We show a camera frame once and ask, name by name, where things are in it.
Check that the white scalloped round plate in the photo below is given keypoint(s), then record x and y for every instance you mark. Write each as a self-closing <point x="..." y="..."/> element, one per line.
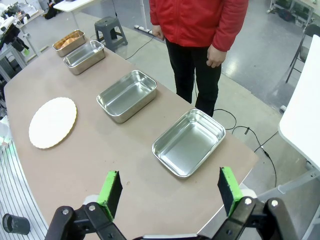
<point x="52" y="122"/>

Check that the person's left hand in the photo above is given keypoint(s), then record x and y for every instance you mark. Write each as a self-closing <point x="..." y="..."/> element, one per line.
<point x="216" y="57"/>

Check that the stainless steel rectangular container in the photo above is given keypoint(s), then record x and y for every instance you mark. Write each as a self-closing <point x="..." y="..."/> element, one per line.
<point x="72" y="48"/>
<point x="185" y="145"/>
<point x="82" y="58"/>
<point x="125" y="100"/>

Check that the black folding chair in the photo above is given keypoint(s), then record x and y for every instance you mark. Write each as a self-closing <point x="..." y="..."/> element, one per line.
<point x="303" y="53"/>

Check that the ribbed aluminium base plate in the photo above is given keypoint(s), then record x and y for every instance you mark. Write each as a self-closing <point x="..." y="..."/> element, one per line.
<point x="15" y="190"/>

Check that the person's right forearm red sleeve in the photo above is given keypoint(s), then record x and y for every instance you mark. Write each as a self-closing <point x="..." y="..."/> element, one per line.
<point x="155" y="15"/>

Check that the black trousers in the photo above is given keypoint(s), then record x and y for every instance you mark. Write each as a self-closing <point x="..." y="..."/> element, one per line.
<point x="190" y="75"/>

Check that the small white table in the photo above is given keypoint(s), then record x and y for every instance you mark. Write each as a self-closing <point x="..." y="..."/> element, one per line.
<point x="75" y="3"/>

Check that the person's right hand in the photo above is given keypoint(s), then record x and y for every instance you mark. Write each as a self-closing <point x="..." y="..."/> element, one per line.
<point x="158" y="32"/>

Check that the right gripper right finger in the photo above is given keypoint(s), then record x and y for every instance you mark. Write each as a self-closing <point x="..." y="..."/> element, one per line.
<point x="230" y="192"/>

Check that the golden croissant bread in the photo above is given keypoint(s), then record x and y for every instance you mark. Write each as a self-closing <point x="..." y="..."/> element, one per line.
<point x="68" y="41"/>

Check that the large white table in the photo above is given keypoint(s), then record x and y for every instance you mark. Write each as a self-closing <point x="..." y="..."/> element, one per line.
<point x="300" y="112"/>

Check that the white floor power strip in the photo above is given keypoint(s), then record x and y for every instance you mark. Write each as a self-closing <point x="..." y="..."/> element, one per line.
<point x="143" y="28"/>

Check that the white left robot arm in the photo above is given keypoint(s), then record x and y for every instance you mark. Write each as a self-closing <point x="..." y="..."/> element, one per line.
<point x="6" y="23"/>

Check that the black bag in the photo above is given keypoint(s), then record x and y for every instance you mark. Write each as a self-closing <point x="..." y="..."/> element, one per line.
<point x="53" y="11"/>

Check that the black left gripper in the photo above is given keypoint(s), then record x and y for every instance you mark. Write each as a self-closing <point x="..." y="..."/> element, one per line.
<point x="12" y="35"/>

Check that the grey plastic stool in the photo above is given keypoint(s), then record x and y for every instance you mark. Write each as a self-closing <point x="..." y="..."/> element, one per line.
<point x="107" y="22"/>

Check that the person's left forearm red sleeve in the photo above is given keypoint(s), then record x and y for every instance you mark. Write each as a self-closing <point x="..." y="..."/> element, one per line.
<point x="230" y="32"/>

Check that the red jacket torso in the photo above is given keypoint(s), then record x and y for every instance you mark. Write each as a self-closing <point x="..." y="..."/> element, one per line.
<point x="195" y="20"/>

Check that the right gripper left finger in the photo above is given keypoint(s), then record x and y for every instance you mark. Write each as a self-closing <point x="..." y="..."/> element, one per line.
<point x="110" y="195"/>

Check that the black round cup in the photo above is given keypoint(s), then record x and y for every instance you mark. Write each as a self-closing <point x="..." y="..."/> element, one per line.
<point x="17" y="225"/>

